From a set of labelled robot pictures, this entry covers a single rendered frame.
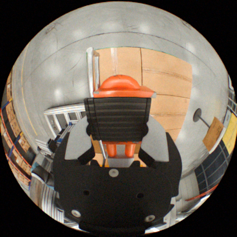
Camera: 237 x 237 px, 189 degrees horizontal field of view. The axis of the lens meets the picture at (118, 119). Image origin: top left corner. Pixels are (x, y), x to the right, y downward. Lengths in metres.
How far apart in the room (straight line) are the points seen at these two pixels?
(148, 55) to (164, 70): 0.18
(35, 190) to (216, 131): 2.27
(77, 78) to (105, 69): 0.78
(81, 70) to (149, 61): 0.97
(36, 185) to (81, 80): 1.35
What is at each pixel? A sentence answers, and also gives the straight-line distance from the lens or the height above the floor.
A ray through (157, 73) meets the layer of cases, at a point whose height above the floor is 0.54.
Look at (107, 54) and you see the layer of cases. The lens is 0.68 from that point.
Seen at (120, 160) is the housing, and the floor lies 1.09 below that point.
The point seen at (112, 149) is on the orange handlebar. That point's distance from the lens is 0.17.
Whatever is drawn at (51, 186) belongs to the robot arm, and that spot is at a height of 1.24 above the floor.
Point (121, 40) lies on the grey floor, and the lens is 1.33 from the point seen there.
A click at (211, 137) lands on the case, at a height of 0.80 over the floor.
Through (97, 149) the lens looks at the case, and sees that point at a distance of 0.46.
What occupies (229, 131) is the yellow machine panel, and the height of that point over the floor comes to 1.07.
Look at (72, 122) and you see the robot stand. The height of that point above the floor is 0.23.
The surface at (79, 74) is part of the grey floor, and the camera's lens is 1.35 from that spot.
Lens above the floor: 1.19
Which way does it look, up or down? 58 degrees down
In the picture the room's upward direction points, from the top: 178 degrees counter-clockwise
